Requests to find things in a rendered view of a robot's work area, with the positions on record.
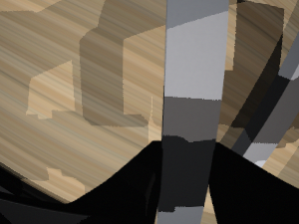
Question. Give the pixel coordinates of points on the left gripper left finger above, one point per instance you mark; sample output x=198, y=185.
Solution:
x=132, y=192

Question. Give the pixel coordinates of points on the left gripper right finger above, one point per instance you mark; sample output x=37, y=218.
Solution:
x=244, y=193

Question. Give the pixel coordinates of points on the grey square stick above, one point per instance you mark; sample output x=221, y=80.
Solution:
x=194, y=63

